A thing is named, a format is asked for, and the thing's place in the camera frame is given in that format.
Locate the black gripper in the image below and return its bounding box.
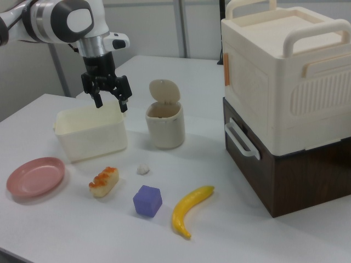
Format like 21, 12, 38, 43
81, 53, 133, 114

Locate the white paper ball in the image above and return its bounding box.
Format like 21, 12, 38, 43
136, 163, 151, 176

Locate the cream trash can with lid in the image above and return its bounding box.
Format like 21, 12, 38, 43
144, 79, 186, 150

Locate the cream rectangular plastic bin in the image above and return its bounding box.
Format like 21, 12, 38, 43
52, 99, 128, 164

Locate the toy salmon roe sushi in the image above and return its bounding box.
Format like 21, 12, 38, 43
88, 166, 121, 198

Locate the purple cube block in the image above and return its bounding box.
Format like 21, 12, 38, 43
133, 185, 163, 219

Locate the pink plastic plate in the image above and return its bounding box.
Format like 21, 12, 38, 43
6, 156, 66, 198

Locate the yellow toy banana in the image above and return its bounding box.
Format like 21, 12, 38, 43
171, 185, 215, 239

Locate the cream plastic storage box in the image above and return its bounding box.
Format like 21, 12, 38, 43
220, 0, 351, 156

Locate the brown wooden drawer box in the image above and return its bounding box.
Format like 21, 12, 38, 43
222, 97, 351, 219

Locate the grey partition post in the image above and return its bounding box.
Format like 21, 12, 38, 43
179, 0, 191, 59
48, 43, 70, 97

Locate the black hanging cable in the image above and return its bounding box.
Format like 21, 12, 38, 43
217, 0, 225, 66

